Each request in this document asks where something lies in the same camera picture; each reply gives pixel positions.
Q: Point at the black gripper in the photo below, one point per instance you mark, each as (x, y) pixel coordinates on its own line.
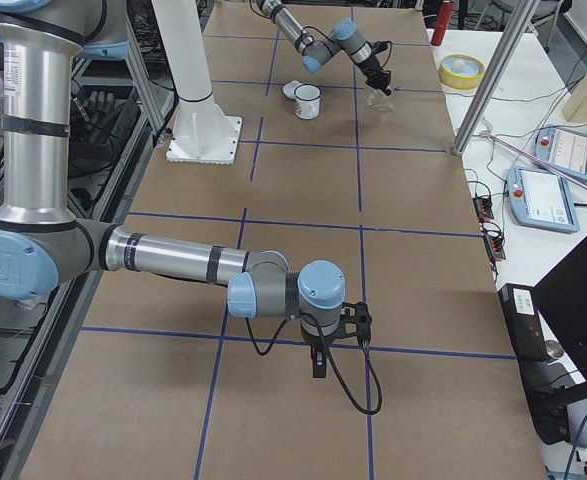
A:
(372, 68)
(315, 344)

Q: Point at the clear glass funnel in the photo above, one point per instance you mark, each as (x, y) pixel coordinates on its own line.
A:
(379, 101)

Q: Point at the white enamel mug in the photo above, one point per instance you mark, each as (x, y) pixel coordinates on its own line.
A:
(307, 101)

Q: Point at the white mug lid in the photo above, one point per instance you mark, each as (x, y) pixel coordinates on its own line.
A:
(289, 89)

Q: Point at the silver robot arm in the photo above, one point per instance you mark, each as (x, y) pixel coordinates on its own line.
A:
(344, 37)
(43, 244)

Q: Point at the yellow tape roll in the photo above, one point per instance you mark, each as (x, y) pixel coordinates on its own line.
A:
(461, 71)

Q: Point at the red bottle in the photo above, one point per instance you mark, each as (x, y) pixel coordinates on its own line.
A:
(442, 21)

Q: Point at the orange connector board far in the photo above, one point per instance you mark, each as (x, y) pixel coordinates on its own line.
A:
(483, 203)

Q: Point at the orange connector board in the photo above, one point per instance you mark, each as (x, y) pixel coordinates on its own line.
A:
(494, 239)
(483, 203)

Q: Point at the metal reacher grabber stick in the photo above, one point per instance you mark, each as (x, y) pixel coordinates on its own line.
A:
(536, 161)

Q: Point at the near teach pendant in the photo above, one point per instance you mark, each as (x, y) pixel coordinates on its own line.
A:
(540, 199)

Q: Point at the teach pendant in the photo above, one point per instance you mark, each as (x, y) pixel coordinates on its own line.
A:
(540, 199)
(564, 148)

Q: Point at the orange connector board near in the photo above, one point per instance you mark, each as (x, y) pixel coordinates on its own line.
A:
(494, 239)

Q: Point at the far teach pendant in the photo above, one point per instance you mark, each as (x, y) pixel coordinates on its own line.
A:
(564, 148)

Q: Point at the black computer box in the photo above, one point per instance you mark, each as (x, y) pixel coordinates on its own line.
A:
(557, 403)

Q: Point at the black laptop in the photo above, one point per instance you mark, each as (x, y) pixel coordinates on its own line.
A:
(561, 297)

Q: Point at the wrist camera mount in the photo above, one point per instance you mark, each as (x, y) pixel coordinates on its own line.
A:
(377, 47)
(355, 322)

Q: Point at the aluminium frame post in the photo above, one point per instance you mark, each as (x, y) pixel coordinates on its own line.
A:
(503, 53)

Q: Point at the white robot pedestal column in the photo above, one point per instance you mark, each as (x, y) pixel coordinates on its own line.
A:
(201, 132)

